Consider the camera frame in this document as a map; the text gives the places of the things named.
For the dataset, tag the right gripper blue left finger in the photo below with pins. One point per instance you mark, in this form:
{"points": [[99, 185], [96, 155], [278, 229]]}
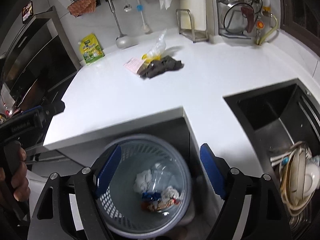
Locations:
{"points": [[89, 184]]}

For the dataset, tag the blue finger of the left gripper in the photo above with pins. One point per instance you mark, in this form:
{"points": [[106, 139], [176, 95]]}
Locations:
{"points": [[33, 111], [53, 109]]}

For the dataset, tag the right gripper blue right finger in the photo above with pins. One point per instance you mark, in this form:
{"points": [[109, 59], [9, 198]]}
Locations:
{"points": [[227, 183]]}

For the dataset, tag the white paper ball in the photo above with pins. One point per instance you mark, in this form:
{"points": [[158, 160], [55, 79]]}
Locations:
{"points": [[142, 181]]}

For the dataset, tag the clear plastic cup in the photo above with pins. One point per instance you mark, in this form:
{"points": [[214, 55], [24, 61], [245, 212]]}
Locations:
{"points": [[161, 177]]}

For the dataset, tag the red patterned snack wrapper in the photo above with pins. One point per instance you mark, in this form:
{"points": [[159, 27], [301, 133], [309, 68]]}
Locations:
{"points": [[159, 205]]}

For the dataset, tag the pink paper receipt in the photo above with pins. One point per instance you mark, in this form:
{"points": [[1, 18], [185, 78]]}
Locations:
{"points": [[135, 65]]}

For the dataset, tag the yellow plastic lid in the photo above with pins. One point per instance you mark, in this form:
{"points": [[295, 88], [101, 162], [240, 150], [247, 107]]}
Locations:
{"points": [[148, 59]]}

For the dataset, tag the dark grey cloth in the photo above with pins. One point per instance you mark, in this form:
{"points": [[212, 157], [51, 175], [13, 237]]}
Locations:
{"points": [[158, 67]]}

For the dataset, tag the clear plastic bag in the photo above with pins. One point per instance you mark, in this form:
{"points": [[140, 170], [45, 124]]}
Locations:
{"points": [[160, 46]]}

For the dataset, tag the white tissue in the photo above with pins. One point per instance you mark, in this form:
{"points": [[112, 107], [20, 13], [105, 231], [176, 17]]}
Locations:
{"points": [[169, 196]]}

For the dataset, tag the grey perforated trash basket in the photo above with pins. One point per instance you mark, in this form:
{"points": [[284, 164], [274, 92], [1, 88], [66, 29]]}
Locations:
{"points": [[121, 205]]}

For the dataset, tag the person's left hand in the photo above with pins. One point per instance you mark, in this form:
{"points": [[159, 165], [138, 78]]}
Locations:
{"points": [[19, 180]]}

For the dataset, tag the black range hood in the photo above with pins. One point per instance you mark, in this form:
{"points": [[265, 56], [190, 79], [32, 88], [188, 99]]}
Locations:
{"points": [[39, 65]]}

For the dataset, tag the dishes in sink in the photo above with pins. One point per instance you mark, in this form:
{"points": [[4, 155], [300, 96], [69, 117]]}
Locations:
{"points": [[298, 173]]}

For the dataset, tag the yellow green seasoning pouch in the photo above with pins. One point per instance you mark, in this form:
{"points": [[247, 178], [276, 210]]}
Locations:
{"points": [[90, 49]]}

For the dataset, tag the grey spatula ladle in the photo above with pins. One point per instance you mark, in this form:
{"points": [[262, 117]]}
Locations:
{"points": [[123, 41]]}

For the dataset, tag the orange dish rag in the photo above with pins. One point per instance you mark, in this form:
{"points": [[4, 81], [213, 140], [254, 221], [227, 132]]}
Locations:
{"points": [[81, 7]]}

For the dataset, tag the blue white bottle brush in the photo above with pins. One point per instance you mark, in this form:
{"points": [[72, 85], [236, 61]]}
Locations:
{"points": [[145, 26]]}

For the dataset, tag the small steel spoon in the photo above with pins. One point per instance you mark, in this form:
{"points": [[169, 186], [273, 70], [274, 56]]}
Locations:
{"points": [[127, 6]]}

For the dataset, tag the orange gas valve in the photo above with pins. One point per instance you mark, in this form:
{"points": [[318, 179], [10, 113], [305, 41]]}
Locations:
{"points": [[260, 25]]}

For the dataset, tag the steel lid rack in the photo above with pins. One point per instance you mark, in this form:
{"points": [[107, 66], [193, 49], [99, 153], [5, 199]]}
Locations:
{"points": [[235, 30]]}

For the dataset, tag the white cutting board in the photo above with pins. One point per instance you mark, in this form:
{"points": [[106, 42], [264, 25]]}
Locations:
{"points": [[197, 10]]}

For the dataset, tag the dark window frame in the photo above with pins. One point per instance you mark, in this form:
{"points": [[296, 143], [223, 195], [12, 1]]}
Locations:
{"points": [[300, 19]]}

